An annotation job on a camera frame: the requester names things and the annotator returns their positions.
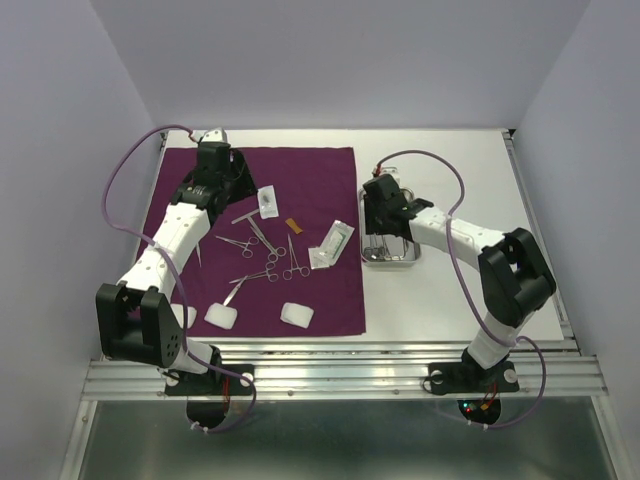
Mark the flat steel retractor bar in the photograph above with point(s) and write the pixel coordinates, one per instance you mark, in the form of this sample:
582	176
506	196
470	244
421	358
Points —
246	217

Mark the stainless steel tray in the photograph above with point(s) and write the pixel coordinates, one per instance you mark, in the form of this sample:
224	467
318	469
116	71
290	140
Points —
409	253

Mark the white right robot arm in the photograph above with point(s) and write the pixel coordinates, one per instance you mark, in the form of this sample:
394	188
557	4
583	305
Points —
515	278

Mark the green white suture packet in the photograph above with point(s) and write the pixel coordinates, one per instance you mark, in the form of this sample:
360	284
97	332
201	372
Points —
335	242

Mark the purple cloth mat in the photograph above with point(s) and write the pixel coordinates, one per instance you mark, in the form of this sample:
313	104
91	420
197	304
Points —
315	187

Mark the aluminium rail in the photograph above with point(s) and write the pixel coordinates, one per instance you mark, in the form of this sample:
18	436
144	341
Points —
354	370
559	307

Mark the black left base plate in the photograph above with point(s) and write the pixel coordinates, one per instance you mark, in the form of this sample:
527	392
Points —
209	395

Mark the white gauze pad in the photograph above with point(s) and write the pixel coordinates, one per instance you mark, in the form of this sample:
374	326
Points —
185	316
221	316
296	315

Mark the white gauze pad right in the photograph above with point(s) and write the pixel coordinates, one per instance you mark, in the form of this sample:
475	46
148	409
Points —
296	315

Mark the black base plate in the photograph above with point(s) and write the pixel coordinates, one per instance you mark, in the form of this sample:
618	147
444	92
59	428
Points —
480	388
209	395

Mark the clear small packet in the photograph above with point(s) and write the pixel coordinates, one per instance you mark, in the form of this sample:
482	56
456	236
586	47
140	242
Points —
318	258

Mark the aluminium right side rail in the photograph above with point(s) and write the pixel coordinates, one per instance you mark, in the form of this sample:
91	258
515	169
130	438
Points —
559	307

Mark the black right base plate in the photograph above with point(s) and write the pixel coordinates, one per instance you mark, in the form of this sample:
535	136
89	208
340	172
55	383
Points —
480	388

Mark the white gauze pad left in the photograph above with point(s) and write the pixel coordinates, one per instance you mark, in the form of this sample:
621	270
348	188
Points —
185	316

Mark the white gauze pad middle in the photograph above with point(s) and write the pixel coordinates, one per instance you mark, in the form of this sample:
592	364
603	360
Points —
221	316

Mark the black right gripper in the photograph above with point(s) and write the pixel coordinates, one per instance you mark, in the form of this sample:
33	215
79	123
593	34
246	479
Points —
371	224

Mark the aluminium front rail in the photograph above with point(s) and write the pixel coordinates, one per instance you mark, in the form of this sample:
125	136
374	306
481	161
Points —
354	370

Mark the curved forceps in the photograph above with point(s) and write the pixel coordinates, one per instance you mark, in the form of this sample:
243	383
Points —
383	252

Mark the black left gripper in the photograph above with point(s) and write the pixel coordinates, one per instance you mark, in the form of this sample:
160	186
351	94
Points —
245	183

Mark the steel surgical scissors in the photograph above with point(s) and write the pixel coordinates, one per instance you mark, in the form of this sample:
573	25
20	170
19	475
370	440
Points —
275	253

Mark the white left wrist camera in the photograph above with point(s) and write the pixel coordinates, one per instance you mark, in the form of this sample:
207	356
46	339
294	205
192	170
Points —
216	135

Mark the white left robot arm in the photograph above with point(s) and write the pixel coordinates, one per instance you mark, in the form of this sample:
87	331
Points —
135	317

